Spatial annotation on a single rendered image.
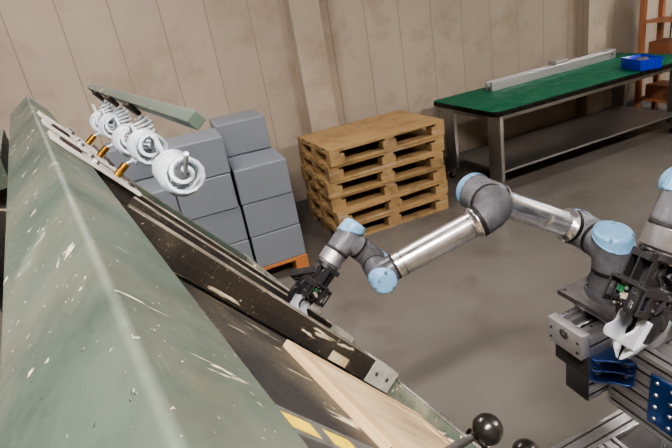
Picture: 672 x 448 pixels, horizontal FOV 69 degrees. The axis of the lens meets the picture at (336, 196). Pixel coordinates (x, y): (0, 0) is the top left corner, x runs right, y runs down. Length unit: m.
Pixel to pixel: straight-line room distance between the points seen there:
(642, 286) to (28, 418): 0.91
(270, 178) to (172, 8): 1.91
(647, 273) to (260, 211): 3.21
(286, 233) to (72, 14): 2.58
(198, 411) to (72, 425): 0.07
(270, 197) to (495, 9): 3.71
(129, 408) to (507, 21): 6.36
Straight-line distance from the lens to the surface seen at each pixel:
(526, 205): 1.64
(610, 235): 1.69
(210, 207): 3.80
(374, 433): 0.94
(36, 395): 0.32
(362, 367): 1.54
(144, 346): 0.26
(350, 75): 5.37
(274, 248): 4.03
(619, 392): 1.93
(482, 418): 0.68
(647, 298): 1.00
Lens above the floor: 2.03
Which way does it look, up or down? 21 degrees down
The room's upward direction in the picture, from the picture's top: 10 degrees counter-clockwise
